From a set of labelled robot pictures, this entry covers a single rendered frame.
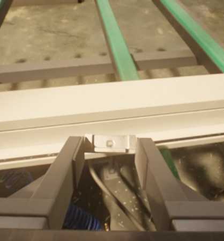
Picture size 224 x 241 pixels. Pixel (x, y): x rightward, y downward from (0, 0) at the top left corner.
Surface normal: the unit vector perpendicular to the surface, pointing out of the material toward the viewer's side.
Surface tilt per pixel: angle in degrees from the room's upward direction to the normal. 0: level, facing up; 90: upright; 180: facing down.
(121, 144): 18
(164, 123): 90
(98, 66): 90
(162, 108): 90
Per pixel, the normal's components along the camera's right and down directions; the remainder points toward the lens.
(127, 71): 0.02, -0.58
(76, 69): 0.17, 0.80
